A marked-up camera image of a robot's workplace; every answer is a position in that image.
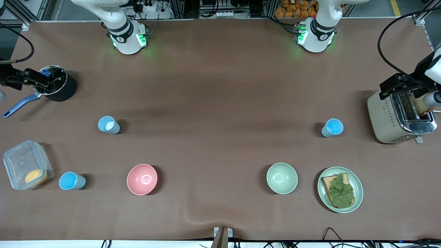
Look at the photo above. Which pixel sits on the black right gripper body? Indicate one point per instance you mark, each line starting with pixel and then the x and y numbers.
pixel 6 75

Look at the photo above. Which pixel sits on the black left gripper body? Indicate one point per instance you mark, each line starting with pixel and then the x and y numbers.
pixel 418 72

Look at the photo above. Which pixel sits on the blue plastic cup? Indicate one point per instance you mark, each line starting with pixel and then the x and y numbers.
pixel 70 181
pixel 108 124
pixel 332 127

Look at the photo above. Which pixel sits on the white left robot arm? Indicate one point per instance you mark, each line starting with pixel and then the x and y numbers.
pixel 318 32

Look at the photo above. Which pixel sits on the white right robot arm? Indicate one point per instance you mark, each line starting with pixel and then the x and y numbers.
pixel 125 34

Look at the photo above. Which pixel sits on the toasted bread slice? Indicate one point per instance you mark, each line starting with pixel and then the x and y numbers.
pixel 422 105

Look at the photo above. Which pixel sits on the beige chrome toaster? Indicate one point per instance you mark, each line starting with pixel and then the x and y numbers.
pixel 387 117

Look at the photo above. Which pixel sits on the clear plastic storage container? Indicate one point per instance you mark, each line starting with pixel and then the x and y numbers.
pixel 20 162

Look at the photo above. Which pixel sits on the round yellow food piece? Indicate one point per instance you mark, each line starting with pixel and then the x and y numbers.
pixel 36 177

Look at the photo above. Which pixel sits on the brown bread slice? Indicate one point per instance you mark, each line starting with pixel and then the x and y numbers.
pixel 328 181

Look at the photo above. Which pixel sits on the green lettuce leaf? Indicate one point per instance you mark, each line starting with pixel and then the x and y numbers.
pixel 341 193

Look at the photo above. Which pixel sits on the bag of orange buns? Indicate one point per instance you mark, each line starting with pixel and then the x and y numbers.
pixel 296 8

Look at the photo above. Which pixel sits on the pale green plate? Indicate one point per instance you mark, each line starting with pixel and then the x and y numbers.
pixel 324 196

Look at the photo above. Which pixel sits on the large white power strip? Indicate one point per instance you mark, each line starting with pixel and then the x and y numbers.
pixel 151 8

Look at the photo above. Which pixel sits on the pink bowl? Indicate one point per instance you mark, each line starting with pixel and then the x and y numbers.
pixel 142 179

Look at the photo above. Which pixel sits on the pale green bowl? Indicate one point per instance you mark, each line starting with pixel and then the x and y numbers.
pixel 281 178

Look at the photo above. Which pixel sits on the brown table cover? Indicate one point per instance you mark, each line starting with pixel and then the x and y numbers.
pixel 220 86

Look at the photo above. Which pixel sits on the small white power strip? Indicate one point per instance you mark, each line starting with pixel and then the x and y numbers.
pixel 224 14

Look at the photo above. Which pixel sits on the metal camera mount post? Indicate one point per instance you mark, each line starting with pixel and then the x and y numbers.
pixel 221 237

